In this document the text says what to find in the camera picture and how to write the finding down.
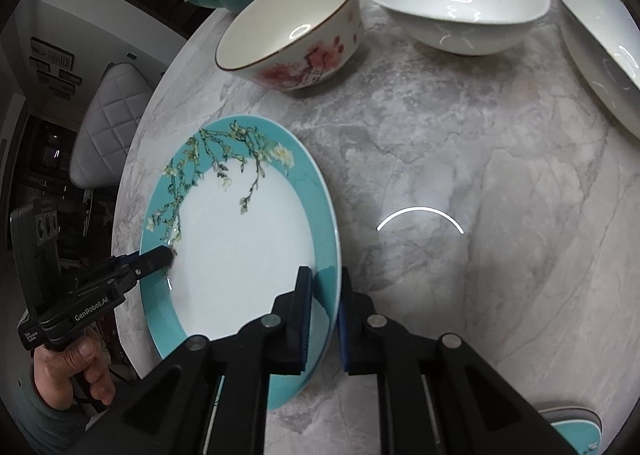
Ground cream bowl red flowers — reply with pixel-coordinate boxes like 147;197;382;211
215;0;363;91

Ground large white bowl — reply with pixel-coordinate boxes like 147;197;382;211
559;0;639;136

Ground grey rimmed white plate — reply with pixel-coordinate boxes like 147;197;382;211
538;405;602;433

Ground person's left hand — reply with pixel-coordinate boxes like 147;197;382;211
32;329;115;411

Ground light grey quilted chair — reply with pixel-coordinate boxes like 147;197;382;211
70;63;153;189

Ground wall picture frames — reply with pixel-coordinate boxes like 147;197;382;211
28;36;84;101

